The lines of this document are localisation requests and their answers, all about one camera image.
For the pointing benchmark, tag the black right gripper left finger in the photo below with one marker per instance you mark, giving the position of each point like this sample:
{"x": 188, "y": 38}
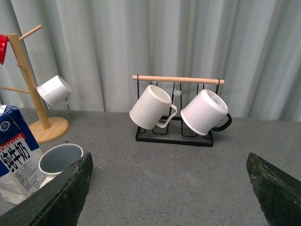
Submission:
{"x": 59, "y": 202}

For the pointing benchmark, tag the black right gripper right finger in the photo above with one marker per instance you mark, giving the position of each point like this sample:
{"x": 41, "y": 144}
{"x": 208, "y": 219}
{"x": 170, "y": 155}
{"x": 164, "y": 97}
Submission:
{"x": 278, "y": 193}

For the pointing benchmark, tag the cream mug grey interior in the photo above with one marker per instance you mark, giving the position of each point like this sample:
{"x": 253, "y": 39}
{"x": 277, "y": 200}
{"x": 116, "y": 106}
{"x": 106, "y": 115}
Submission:
{"x": 57, "y": 159}

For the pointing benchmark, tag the blue white milk carton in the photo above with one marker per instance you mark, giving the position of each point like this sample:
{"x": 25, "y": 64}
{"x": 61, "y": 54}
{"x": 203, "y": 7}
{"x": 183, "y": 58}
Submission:
{"x": 20, "y": 153}

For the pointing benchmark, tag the small white cup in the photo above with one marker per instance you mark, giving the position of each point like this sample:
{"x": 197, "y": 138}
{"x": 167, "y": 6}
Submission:
{"x": 55, "y": 92}

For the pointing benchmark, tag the wooden mug tree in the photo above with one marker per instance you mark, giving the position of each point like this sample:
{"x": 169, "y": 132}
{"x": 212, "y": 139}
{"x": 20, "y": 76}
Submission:
{"x": 46, "y": 129}

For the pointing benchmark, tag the ribbed cream mug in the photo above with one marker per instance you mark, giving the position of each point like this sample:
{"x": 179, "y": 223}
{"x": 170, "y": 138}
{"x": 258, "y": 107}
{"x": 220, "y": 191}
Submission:
{"x": 150, "y": 107}

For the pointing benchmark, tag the red mug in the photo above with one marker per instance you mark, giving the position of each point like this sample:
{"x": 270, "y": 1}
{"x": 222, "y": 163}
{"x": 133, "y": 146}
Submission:
{"x": 3, "y": 48}

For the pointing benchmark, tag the white mug black handle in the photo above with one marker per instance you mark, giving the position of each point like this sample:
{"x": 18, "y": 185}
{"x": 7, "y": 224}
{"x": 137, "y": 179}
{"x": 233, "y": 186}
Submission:
{"x": 206, "y": 112}

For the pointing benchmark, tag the black wire mug rack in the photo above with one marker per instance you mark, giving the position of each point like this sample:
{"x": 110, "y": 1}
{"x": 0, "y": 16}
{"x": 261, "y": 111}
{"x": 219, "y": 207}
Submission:
{"x": 177, "y": 132}

